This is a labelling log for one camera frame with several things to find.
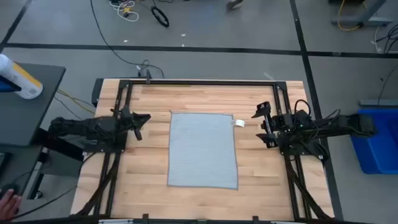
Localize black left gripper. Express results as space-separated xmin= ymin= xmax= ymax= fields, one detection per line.
xmin=119 ymin=112 xmax=152 ymax=141

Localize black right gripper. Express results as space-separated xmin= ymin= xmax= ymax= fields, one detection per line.
xmin=251 ymin=101 xmax=295 ymax=149

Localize grey microfiber waffle towel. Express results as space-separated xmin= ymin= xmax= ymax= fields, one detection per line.
xmin=167 ymin=111 xmax=246 ymax=190

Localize black side table leg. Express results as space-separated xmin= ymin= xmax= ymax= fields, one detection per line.
xmin=29 ymin=127 xmax=85 ymax=200

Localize black side table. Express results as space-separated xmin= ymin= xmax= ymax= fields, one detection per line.
xmin=0 ymin=63 xmax=67 ymax=147

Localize grey desk foot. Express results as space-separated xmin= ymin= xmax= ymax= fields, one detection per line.
xmin=359 ymin=98 xmax=398 ymax=108

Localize blue plastic bin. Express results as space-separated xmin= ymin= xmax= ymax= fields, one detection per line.
xmin=350 ymin=108 xmax=398 ymax=175

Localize dark operator desk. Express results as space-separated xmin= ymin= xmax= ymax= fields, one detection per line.
xmin=0 ymin=144 xmax=43 ymax=220

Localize person's shoe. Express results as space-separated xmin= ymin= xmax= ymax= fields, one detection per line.
xmin=226 ymin=0 xmax=244 ymax=11

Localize white yellow wipes canister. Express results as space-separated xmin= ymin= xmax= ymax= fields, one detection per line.
xmin=0 ymin=54 xmax=44 ymax=100

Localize blue black flat device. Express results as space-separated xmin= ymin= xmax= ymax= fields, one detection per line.
xmin=0 ymin=75 xmax=22 ymax=93

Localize grey desk base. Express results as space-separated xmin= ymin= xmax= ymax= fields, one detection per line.
xmin=331 ymin=0 xmax=394 ymax=27

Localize black computer mouse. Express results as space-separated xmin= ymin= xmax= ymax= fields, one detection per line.
xmin=1 ymin=183 xmax=20 ymax=194

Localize person's hand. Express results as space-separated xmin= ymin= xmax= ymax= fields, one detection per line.
xmin=0 ymin=189 xmax=23 ymax=222

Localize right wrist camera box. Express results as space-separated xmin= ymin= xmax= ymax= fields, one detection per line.
xmin=277 ymin=114 xmax=294 ymax=128

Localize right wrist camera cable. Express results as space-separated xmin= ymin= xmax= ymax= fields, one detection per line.
xmin=294 ymin=98 xmax=312 ymax=119

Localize black cable clamp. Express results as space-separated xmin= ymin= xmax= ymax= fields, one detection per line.
xmin=136 ymin=58 xmax=153 ymax=85

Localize thin yellow cable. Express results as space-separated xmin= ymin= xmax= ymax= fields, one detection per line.
xmin=57 ymin=88 xmax=96 ymax=114

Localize black sleeved cable bundle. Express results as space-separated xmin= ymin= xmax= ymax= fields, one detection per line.
xmin=73 ymin=152 xmax=123 ymax=218
xmin=284 ymin=155 xmax=333 ymax=221

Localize black aluminium table frame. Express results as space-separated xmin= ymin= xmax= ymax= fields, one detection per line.
xmin=81 ymin=79 xmax=334 ymax=222

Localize black coiled cable ring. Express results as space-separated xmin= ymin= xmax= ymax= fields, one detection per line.
xmin=150 ymin=6 xmax=170 ymax=28

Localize long black floor cable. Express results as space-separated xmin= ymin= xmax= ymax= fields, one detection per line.
xmin=90 ymin=0 xmax=165 ymax=79

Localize black desk cable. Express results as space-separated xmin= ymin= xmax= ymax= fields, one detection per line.
xmin=12 ymin=185 xmax=78 ymax=220

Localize white cable bundle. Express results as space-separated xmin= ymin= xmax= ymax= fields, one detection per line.
xmin=108 ymin=0 xmax=140 ymax=22

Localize thin black floor cable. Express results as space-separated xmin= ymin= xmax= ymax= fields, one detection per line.
xmin=377 ymin=63 xmax=398 ymax=105

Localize yellow floor cable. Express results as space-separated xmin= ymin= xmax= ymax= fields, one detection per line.
xmin=337 ymin=0 xmax=363 ymax=32

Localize black cable tangle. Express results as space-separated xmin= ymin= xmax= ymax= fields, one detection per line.
xmin=374 ymin=24 xmax=398 ymax=54

